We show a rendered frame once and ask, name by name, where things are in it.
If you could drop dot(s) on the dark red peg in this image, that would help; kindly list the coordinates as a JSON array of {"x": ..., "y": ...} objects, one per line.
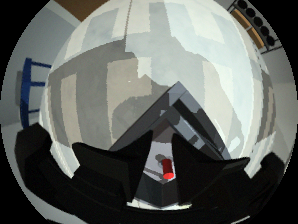
[{"x": 168, "y": 170}]

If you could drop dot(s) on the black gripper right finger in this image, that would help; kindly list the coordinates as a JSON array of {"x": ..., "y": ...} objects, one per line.
[{"x": 195, "y": 171}]

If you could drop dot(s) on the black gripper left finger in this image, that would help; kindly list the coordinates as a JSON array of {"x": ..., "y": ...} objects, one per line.
[{"x": 126, "y": 165}]

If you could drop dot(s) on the white square plate with hole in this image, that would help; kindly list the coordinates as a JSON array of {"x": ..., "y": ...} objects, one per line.
[{"x": 161, "y": 149}]

